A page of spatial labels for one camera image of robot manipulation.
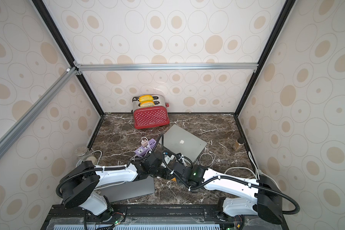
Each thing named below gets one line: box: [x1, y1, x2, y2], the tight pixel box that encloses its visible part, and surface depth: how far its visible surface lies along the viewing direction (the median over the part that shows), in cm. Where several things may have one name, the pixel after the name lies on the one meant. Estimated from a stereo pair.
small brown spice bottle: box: [234, 137, 245, 152], surface depth 94 cm
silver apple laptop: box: [158, 124, 208, 163], surface depth 105 cm
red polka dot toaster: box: [131, 94, 170, 130], surface depth 105 cm
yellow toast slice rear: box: [138, 94, 154, 102], surface depth 105 cm
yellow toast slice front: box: [139, 101, 155, 108], surface depth 100 cm
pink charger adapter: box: [140, 139, 149, 148], surface depth 96 cm
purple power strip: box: [135, 138, 157, 156], surface depth 98 cm
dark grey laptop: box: [94, 175, 156, 203], surface depth 85 cm
